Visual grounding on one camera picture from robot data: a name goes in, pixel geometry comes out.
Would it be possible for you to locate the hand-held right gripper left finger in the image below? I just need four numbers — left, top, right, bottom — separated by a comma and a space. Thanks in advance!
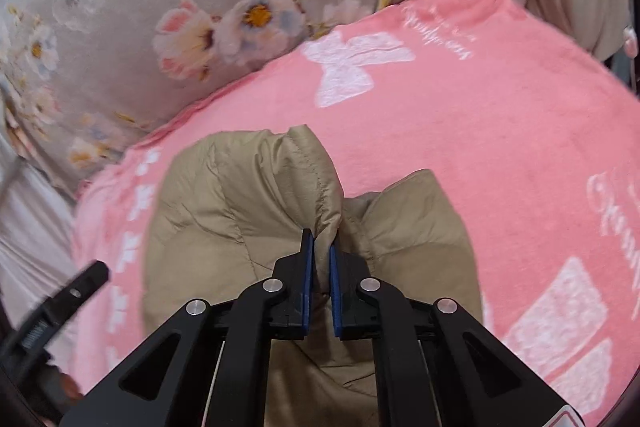
59, 228, 317, 427

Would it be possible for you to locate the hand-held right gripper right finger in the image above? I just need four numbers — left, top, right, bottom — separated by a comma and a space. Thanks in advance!
329, 243, 586, 427

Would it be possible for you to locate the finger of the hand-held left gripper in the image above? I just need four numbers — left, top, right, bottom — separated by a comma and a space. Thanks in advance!
42, 260, 110, 323

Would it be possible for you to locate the tan quilted jacket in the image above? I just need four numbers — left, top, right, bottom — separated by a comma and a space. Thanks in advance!
142, 125, 485, 427

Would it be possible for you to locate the white satin curtain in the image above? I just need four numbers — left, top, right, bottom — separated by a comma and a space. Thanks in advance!
0, 142, 83, 358

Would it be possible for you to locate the pink printed blanket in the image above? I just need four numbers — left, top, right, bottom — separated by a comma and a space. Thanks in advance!
70, 0, 640, 427

